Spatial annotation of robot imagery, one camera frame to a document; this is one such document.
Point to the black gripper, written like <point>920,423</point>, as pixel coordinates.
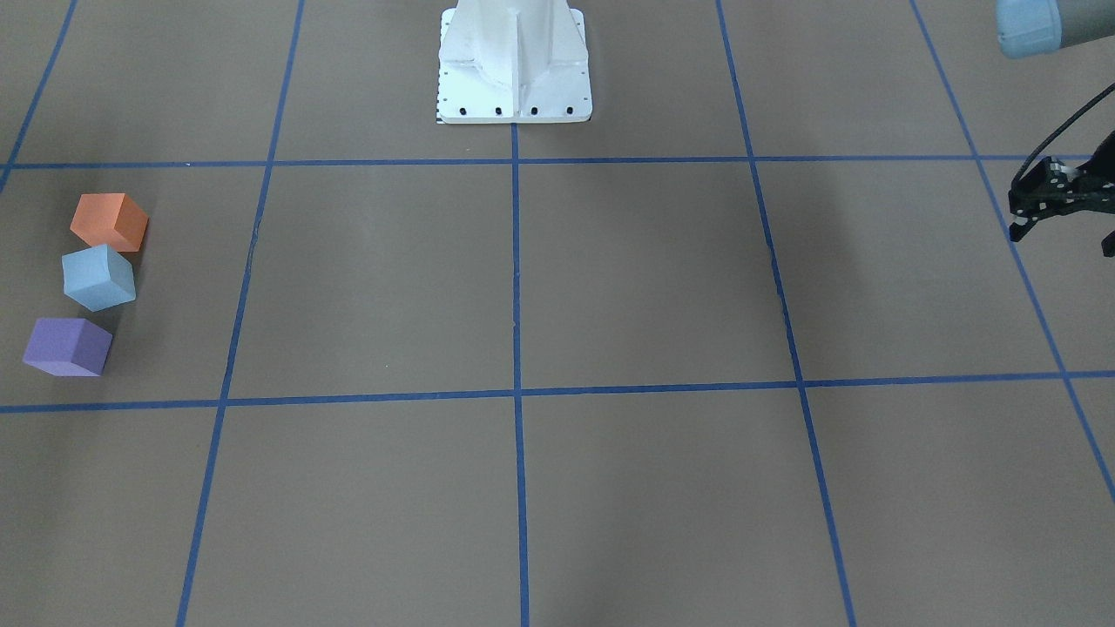
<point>1051,198</point>

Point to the light blue foam block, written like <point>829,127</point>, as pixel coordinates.
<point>98,278</point>

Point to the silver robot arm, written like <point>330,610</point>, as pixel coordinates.
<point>1028,28</point>

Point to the orange foam block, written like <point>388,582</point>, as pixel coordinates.
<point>110,219</point>

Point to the purple foam block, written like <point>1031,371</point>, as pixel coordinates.
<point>68,347</point>

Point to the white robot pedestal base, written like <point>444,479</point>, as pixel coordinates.
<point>513,62</point>

